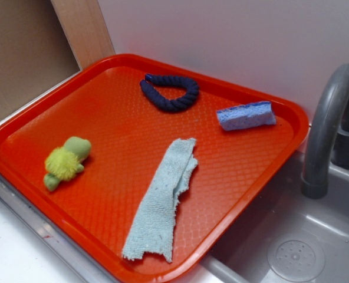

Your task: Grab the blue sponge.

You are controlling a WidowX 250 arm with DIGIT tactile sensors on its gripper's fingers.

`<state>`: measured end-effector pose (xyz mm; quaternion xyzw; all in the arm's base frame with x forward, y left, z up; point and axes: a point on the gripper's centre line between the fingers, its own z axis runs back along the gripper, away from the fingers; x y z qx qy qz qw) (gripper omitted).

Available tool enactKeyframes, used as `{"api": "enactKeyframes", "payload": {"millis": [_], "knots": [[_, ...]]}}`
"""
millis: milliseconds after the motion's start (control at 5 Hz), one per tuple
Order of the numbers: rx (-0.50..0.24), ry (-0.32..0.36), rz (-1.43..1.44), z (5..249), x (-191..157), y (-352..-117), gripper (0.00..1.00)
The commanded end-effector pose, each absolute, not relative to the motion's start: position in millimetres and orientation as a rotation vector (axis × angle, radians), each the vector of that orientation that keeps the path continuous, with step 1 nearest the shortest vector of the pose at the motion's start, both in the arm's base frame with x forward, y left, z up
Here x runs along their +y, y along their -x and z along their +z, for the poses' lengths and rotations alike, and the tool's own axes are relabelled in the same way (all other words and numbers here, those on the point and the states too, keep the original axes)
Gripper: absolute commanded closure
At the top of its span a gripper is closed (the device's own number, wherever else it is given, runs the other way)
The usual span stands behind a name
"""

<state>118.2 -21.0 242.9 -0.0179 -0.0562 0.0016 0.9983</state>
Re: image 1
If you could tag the blue sponge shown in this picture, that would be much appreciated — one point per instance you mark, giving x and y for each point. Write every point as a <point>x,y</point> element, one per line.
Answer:
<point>246,116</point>

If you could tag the orange plastic tray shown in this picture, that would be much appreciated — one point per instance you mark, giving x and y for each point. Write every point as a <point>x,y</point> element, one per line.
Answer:
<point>131,109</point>

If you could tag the light blue cloth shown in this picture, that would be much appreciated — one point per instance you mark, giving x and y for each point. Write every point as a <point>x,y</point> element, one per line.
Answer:
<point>152,230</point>

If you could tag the green plush turtle toy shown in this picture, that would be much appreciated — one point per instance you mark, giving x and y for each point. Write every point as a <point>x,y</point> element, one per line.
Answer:
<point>66,162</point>

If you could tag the grey plastic sink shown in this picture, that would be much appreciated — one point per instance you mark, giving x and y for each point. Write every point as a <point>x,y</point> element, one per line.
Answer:
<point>283,236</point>

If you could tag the wooden beam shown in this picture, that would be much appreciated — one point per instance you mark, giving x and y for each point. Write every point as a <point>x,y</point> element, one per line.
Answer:
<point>85,29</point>

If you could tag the grey faucet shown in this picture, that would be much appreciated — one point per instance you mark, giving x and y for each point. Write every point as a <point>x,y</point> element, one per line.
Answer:
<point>328,141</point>

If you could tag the brown cardboard panel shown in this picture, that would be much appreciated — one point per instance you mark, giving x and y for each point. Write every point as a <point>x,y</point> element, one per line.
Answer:
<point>34,53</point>

